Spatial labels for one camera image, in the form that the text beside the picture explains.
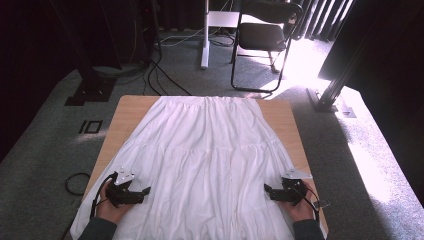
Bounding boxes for dark plain curtain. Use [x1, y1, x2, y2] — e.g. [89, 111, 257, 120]
[318, 0, 424, 208]

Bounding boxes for right hand-held gripper black cable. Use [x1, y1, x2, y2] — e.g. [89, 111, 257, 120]
[290, 185, 322, 223]

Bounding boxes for hand-held gripper black cable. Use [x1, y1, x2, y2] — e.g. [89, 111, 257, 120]
[290, 185, 322, 223]
[89, 172, 118, 220]

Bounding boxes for black metal profile stand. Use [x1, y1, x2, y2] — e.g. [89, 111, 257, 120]
[306, 19, 378, 119]

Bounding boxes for white desk frame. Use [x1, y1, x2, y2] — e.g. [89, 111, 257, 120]
[199, 0, 242, 70]

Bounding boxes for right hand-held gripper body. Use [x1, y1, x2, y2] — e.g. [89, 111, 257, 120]
[281, 168, 313, 207]

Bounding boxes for white pleated skirt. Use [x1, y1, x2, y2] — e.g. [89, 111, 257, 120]
[69, 95, 329, 240]

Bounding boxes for white floor cable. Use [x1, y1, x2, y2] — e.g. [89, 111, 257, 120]
[159, 27, 205, 48]

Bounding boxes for black stand with base plate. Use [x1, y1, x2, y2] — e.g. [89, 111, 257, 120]
[49, 0, 118, 107]

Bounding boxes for left hand-held gripper black cable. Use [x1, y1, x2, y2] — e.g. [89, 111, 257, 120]
[89, 172, 118, 220]

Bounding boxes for coiled black floor cable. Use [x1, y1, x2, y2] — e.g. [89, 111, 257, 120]
[64, 172, 92, 197]

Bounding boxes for person's right hand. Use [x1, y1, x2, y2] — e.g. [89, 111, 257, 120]
[283, 181, 316, 223]

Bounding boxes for dark pleated curtain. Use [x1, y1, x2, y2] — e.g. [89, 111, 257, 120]
[293, 0, 355, 43]

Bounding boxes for black folding chair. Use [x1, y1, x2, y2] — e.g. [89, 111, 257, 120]
[230, 0, 304, 94]

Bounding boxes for person's left hand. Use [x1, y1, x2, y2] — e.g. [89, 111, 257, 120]
[95, 183, 134, 224]

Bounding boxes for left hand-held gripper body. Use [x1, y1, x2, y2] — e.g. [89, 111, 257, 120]
[106, 167, 136, 208]

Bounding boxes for long black floor cables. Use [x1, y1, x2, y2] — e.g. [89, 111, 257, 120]
[143, 58, 194, 98]

